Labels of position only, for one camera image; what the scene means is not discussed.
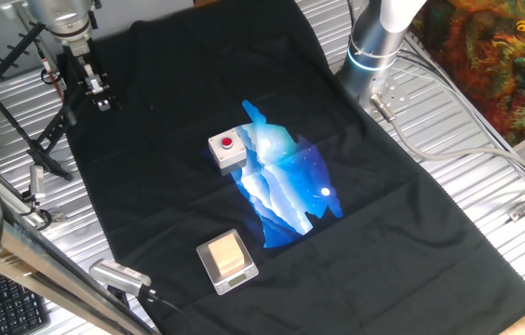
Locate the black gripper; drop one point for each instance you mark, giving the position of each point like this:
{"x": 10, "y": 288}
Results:
{"x": 81, "y": 62}

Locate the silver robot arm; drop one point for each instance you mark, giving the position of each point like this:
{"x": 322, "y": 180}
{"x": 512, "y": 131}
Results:
{"x": 67, "y": 18}

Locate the grey box with red button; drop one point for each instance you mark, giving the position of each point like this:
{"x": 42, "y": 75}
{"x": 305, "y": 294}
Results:
{"x": 230, "y": 156}

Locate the wooden block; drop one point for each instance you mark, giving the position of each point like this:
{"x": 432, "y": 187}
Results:
{"x": 225, "y": 253}

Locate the black keyboard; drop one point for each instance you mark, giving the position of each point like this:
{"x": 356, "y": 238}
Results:
{"x": 11, "y": 307}

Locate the black cloth with blue print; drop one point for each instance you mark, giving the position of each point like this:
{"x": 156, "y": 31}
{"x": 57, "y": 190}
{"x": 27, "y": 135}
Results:
{"x": 383, "y": 242}

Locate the colourful painted cloth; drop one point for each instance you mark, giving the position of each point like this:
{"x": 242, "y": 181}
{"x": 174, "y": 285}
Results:
{"x": 500, "y": 74}

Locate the metal camera bracket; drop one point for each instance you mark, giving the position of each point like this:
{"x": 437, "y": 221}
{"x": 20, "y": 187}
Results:
{"x": 36, "y": 181}

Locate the aluminium frame bar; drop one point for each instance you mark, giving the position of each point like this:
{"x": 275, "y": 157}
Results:
{"x": 34, "y": 260}

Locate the silver depth camera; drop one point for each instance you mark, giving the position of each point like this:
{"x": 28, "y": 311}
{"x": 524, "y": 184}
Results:
{"x": 118, "y": 277}

